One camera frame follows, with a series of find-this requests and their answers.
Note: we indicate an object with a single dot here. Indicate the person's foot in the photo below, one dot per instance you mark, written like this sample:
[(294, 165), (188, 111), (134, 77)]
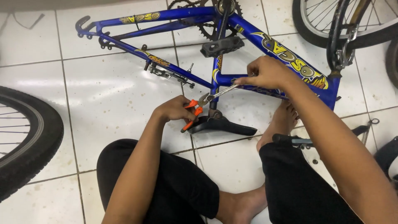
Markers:
[(242, 205), (279, 123)]

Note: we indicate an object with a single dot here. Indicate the black bicycle wheel with spokes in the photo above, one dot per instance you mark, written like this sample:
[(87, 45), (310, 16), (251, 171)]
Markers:
[(26, 140)]

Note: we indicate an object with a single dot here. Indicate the person's left fingers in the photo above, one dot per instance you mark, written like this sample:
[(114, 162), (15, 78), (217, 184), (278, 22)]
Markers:
[(189, 112)]

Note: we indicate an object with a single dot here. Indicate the person's right foot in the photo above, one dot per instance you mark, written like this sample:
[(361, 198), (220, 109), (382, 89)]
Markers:
[(279, 123)]

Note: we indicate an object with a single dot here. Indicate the bicycle wheel with silver rim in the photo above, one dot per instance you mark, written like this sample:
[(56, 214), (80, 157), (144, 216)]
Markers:
[(335, 28)]

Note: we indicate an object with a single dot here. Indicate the black bicycle fork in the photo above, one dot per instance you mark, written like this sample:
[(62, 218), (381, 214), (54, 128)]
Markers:
[(337, 40)]

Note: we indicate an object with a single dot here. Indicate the black bicycle tire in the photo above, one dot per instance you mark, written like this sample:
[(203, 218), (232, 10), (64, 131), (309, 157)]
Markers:
[(392, 63)]

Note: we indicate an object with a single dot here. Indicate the blue bicycle frame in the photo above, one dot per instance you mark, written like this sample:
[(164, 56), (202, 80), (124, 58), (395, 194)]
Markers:
[(217, 49)]

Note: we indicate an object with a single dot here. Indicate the person's black shorts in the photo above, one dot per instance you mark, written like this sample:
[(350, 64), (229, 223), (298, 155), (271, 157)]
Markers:
[(186, 186)]

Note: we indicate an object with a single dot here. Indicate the black bicycle pedal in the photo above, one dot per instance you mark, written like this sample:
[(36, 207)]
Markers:
[(222, 46)]

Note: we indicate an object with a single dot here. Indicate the person's right hand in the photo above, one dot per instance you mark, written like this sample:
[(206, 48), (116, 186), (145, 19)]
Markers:
[(267, 73)]

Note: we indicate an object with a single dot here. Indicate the black bicycle saddle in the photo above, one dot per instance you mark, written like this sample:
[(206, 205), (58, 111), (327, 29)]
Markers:
[(222, 124)]

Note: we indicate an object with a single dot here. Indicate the silver brake caliper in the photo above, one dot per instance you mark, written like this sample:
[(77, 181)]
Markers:
[(347, 51)]

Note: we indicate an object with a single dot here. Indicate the black and white object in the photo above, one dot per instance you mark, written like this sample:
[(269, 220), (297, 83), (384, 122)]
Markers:
[(387, 158)]

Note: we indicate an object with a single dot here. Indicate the person's left hand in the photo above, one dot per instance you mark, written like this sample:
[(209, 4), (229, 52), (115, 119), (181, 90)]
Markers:
[(174, 110)]

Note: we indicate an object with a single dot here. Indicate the silver wrench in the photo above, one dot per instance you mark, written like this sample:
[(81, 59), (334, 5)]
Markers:
[(220, 92)]

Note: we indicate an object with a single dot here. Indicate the person's left foot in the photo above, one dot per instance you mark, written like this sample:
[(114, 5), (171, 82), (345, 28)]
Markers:
[(242, 205)]

